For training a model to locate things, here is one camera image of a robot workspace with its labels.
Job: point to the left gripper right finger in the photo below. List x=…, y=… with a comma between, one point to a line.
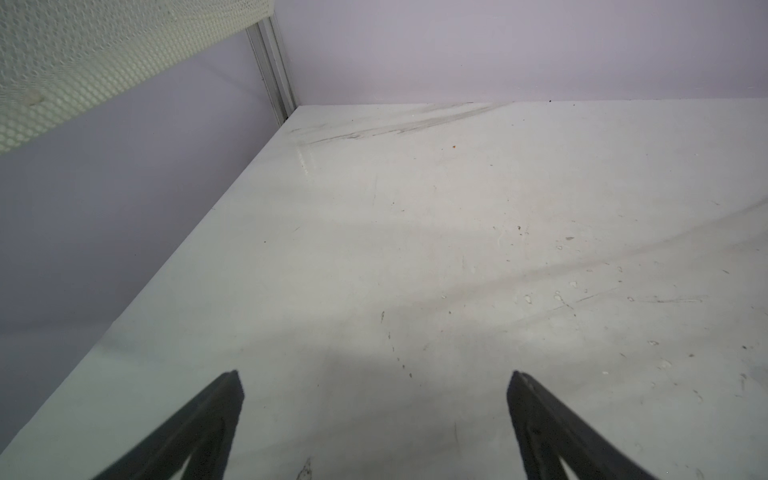
x=551, y=437

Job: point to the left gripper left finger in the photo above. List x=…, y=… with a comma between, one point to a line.
x=195, y=441

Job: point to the lower white mesh shelf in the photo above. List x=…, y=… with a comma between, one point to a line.
x=62, y=58

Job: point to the vertical aluminium frame post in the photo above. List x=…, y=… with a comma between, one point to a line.
x=266, y=44

